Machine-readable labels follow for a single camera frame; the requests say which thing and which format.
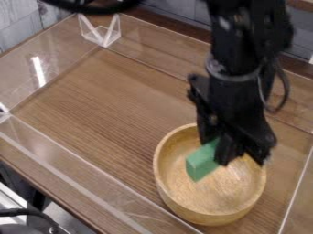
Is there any green rectangular block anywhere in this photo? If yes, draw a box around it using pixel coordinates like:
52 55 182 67
186 138 219 182

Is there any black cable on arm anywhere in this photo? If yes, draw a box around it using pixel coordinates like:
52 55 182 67
255 58 291 114

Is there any black metal table frame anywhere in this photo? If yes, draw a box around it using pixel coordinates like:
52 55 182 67
0 163 72 234

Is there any clear acrylic corner bracket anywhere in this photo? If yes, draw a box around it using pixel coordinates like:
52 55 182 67
77 14 120 48

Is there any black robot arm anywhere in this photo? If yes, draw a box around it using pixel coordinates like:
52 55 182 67
187 0 293 165

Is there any brown wooden bowl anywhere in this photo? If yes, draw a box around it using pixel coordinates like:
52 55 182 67
152 123 266 226

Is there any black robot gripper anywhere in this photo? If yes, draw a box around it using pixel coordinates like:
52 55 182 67
186 68 278 167

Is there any black floor cable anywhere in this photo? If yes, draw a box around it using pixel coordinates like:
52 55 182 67
0 207 60 234

